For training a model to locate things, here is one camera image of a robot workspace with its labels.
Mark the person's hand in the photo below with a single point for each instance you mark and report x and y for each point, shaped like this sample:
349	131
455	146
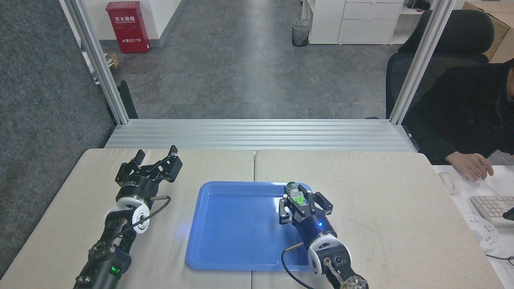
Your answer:
470	164

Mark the switch part with green tab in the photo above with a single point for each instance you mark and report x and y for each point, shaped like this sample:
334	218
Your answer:
296	194

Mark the white power strip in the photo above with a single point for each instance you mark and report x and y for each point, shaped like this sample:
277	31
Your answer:
482	233

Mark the blue plastic tray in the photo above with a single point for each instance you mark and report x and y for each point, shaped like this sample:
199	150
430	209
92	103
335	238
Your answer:
241	228

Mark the white keyboard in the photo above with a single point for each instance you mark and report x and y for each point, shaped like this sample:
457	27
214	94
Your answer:
492	208

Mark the black mesh wastebasket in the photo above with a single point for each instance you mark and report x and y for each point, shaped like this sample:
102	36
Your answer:
301	32

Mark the grey felt partition panel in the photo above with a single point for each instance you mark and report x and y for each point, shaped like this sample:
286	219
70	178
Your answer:
44	120

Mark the white side desk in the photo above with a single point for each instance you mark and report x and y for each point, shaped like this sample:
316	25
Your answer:
502	277

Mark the brown cardboard box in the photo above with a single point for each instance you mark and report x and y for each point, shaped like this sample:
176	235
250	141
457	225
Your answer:
504	24

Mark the silver aluminium rail platform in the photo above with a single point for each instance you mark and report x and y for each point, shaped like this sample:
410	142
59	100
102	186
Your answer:
257	134

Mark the black post bracket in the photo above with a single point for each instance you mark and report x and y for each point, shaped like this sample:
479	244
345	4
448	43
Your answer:
128	100

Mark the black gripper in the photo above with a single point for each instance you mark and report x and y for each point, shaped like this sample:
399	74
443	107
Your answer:
138	186
315	226

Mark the white drawer cabinet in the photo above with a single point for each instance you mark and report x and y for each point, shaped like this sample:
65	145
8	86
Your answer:
361	22

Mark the silver aluminium post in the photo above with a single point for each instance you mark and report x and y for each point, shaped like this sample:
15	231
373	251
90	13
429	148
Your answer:
421	60
100	64

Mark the white computer mouse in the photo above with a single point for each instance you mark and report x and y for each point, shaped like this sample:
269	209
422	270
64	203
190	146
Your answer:
448	184

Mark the red fire extinguisher box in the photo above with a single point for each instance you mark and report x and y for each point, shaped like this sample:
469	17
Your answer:
127	28

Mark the black office chair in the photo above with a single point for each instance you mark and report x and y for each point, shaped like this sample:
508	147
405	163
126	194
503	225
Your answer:
453	36

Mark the person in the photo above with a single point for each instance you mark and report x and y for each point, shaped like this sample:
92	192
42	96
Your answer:
470	108

